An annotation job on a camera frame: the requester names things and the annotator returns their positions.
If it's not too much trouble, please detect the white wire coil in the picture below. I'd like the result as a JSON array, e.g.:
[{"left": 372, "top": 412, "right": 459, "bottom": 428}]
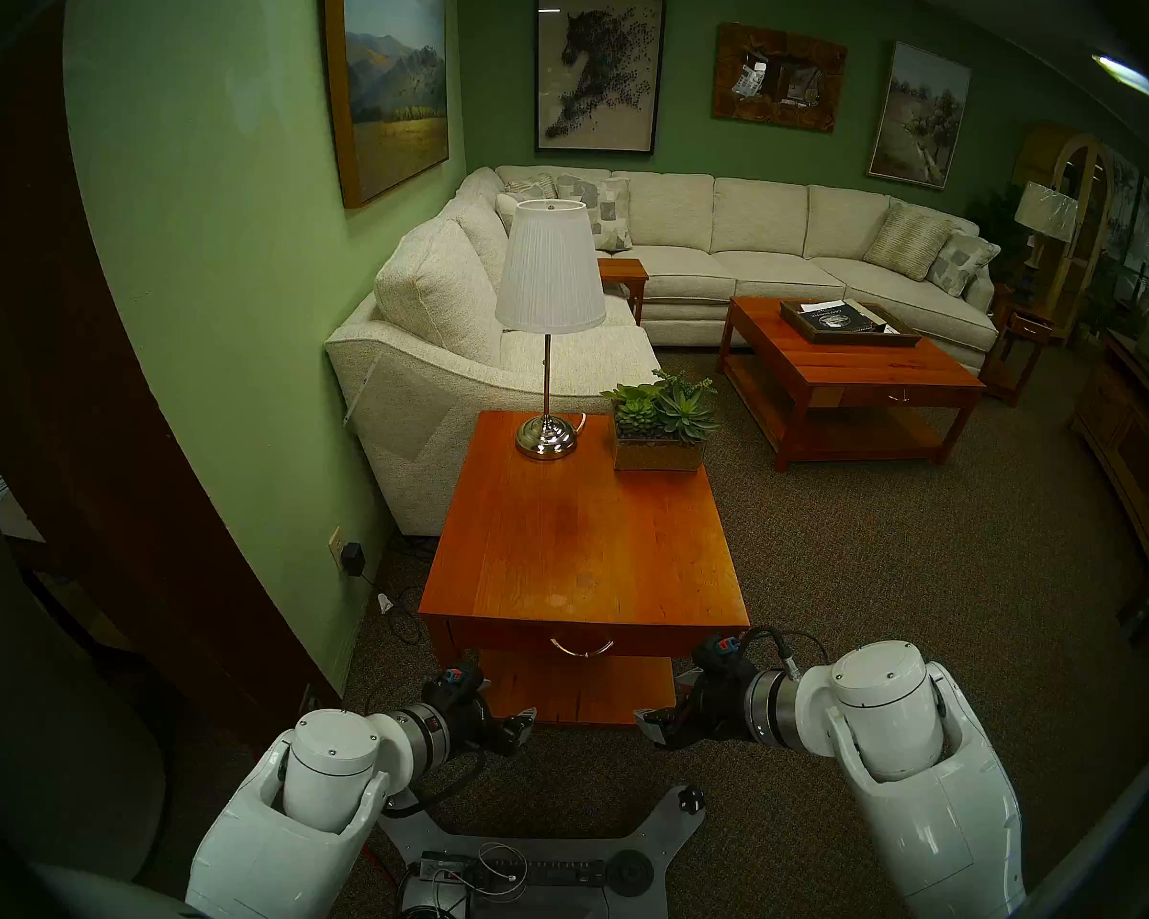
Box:
[{"left": 474, "top": 842, "right": 528, "bottom": 899}]

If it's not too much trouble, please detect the black framed horse picture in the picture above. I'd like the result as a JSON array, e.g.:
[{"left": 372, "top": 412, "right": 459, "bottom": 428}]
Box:
[{"left": 534, "top": 0, "right": 667, "bottom": 155}]

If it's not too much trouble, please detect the dark red end table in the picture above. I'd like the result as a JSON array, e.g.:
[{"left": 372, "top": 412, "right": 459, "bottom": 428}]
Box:
[{"left": 979, "top": 300, "right": 1054, "bottom": 406}]

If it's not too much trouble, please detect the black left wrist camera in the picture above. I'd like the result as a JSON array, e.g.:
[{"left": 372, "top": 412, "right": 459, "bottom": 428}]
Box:
[{"left": 426, "top": 666, "right": 491, "bottom": 709}]

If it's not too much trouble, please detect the dark green floor plant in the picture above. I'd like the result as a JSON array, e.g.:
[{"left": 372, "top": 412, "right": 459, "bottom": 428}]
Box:
[{"left": 967, "top": 185, "right": 1030, "bottom": 277}]

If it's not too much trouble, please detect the small wooden side table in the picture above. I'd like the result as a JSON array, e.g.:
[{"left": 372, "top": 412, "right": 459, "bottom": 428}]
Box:
[{"left": 597, "top": 257, "right": 650, "bottom": 326}]

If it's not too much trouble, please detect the ceiling light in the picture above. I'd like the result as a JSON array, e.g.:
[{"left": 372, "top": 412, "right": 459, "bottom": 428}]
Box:
[{"left": 1092, "top": 54, "right": 1149, "bottom": 104}]

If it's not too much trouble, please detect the white shade table lamp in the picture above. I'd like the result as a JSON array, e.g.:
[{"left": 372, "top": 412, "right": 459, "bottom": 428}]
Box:
[{"left": 495, "top": 199, "right": 607, "bottom": 461}]

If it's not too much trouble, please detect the black power strip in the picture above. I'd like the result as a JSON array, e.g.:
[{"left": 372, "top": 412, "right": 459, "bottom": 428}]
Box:
[{"left": 419, "top": 852, "right": 609, "bottom": 894}]

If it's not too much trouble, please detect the black braided arm hose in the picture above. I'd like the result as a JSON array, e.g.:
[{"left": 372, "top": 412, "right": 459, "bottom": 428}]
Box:
[{"left": 383, "top": 750, "right": 487, "bottom": 818}]

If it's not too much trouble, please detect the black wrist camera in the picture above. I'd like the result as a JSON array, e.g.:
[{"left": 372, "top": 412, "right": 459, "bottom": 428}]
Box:
[
  {"left": 426, "top": 666, "right": 491, "bottom": 709},
  {"left": 692, "top": 630, "right": 748, "bottom": 684}
]

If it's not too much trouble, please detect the mountain landscape painting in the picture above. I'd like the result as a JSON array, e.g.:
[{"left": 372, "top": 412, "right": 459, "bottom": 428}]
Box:
[{"left": 324, "top": 0, "right": 451, "bottom": 210}]

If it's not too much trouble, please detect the cream sectional sofa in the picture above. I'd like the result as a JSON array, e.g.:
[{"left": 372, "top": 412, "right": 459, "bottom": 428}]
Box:
[{"left": 326, "top": 166, "right": 1002, "bottom": 537}]

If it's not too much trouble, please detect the tree landscape painting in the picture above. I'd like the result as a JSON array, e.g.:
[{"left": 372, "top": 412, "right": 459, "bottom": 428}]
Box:
[{"left": 867, "top": 41, "right": 973, "bottom": 191}]

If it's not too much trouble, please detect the succulent planter box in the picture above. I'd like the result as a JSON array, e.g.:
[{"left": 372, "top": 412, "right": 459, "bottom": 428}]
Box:
[{"left": 601, "top": 370, "right": 721, "bottom": 473}]

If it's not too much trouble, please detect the dark wooden tray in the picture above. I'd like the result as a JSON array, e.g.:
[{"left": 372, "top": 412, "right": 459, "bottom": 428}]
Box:
[{"left": 780, "top": 300, "right": 922, "bottom": 348}]

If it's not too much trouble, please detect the black power cord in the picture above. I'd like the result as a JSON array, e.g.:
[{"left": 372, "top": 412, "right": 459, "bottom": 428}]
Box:
[{"left": 364, "top": 568, "right": 432, "bottom": 645}]

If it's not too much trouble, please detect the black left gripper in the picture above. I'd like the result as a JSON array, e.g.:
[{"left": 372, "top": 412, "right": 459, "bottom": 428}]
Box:
[{"left": 438, "top": 692, "right": 538, "bottom": 760}]

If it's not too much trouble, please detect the striped beige throw pillow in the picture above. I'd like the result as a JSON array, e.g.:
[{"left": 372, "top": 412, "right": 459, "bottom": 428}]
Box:
[{"left": 864, "top": 202, "right": 954, "bottom": 281}]

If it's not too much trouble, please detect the wooden sideboard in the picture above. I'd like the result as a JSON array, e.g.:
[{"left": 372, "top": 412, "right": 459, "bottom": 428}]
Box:
[{"left": 1072, "top": 328, "right": 1149, "bottom": 569}]

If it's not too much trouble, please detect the wooden drawer with metal handle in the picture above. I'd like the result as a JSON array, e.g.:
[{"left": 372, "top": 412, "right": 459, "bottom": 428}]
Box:
[{"left": 438, "top": 618, "right": 729, "bottom": 661}]

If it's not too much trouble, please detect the black right camera cable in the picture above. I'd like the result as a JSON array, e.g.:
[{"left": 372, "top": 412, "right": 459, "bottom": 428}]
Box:
[{"left": 739, "top": 626, "right": 830, "bottom": 681}]

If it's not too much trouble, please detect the brown wooden door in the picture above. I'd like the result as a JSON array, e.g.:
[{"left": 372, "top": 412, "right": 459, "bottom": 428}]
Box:
[{"left": 0, "top": 0, "right": 341, "bottom": 765}]

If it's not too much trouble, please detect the dark cover book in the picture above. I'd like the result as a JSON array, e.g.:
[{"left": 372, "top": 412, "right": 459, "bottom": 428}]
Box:
[{"left": 800, "top": 302, "right": 887, "bottom": 334}]

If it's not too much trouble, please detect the orange wooden end table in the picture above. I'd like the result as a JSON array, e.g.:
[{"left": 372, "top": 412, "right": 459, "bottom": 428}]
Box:
[{"left": 419, "top": 410, "right": 750, "bottom": 728}]

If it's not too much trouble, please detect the wooden coffee table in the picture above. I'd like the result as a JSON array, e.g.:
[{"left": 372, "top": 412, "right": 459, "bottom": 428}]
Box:
[{"left": 718, "top": 297, "right": 987, "bottom": 473}]

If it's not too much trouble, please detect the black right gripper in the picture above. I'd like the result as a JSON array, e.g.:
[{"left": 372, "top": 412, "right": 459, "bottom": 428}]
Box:
[{"left": 637, "top": 668, "right": 755, "bottom": 748}]

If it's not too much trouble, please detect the arched wooden cabinet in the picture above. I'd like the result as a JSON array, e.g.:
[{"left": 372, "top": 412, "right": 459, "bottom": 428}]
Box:
[{"left": 1020, "top": 127, "right": 1116, "bottom": 344}]

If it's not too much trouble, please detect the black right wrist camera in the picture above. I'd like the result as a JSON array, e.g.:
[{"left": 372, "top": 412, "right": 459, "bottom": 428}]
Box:
[{"left": 692, "top": 630, "right": 748, "bottom": 684}]

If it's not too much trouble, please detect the wood framed mirror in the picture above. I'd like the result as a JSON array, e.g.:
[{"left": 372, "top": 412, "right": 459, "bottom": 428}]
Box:
[{"left": 711, "top": 22, "right": 848, "bottom": 135}]

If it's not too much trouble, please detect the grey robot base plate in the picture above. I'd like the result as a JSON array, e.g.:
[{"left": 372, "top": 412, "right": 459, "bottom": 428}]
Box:
[{"left": 378, "top": 786, "right": 705, "bottom": 919}]

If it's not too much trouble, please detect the black round disk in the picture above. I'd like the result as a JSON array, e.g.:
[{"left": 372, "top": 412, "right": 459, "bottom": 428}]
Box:
[{"left": 608, "top": 850, "right": 654, "bottom": 897}]

